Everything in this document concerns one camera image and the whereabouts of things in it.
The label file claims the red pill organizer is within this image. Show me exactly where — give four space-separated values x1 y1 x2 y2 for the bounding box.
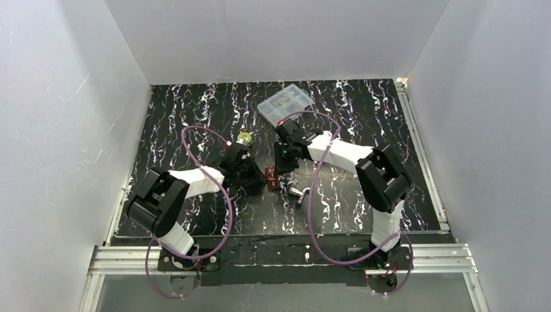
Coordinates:
264 166 281 192

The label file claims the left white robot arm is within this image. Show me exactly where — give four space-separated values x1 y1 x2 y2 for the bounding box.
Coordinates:
125 139 264 270

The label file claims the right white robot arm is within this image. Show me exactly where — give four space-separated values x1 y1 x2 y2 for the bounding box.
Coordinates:
274 119 413 266

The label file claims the chrome faucet tap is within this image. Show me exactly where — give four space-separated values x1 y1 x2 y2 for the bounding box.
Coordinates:
288 187 311 209

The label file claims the clear plastic organizer box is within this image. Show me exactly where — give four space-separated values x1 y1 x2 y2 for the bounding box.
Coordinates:
257 84 314 127

